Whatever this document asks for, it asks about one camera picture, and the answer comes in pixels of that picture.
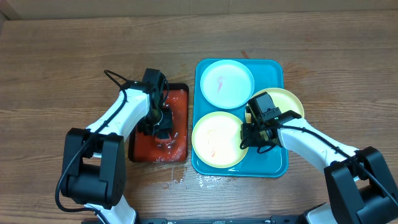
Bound yellow plate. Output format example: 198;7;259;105
192;111;249;169
244;87;305;141

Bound teal plastic tray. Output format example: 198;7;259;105
191;58;289;178

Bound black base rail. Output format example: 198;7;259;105
134;215;308;224

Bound black tray with red water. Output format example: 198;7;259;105
127;83;189;162

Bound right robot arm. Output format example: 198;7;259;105
240;92;397;224

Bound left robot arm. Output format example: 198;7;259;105
55;68;173;223

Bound light blue plate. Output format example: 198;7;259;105
200;60;254;110

